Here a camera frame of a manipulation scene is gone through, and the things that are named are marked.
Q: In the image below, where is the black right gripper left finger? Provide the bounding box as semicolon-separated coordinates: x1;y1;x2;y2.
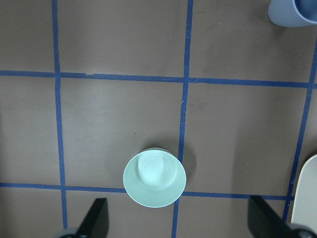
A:
75;198;109;238

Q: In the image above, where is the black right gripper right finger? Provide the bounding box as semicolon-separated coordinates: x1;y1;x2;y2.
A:
248;195;297;238

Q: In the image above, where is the blue cup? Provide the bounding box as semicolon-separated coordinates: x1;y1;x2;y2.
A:
268;0;317;27

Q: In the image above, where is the cream toaster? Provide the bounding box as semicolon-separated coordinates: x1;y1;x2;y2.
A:
291;155;317;232

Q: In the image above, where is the green bowl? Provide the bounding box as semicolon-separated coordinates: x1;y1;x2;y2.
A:
123;147;187;208

